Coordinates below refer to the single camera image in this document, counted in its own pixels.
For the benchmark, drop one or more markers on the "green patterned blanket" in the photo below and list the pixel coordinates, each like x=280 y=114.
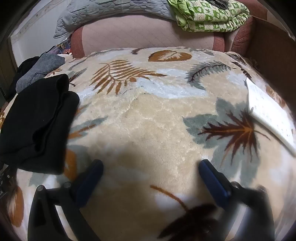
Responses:
x=208 y=19

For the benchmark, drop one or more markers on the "leaf print plush blanket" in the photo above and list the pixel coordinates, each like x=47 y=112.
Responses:
x=150 y=129

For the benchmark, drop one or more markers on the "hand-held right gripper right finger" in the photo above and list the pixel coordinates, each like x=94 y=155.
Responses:
x=214 y=184

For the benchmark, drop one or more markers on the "black pants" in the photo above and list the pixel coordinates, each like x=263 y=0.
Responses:
x=37 y=122

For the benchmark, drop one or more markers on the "colourful printed magazines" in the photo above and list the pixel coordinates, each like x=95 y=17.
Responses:
x=63 y=47

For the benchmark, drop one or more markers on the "white paper sheet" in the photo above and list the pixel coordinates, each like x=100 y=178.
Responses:
x=266 y=111

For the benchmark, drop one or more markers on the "dark cloth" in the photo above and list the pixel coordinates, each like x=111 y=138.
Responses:
x=219 y=3

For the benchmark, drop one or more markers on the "brown wooden panel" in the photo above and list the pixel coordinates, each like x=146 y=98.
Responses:
x=270 y=46

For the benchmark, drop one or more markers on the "black cloth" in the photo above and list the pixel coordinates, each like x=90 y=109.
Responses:
x=26 y=64

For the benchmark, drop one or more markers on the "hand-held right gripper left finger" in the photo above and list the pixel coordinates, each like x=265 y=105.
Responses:
x=89 y=182

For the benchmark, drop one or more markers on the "grey quilted blanket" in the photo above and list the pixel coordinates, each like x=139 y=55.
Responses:
x=92 y=11

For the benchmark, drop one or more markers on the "grey pants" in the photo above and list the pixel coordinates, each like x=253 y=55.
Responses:
x=39 y=67

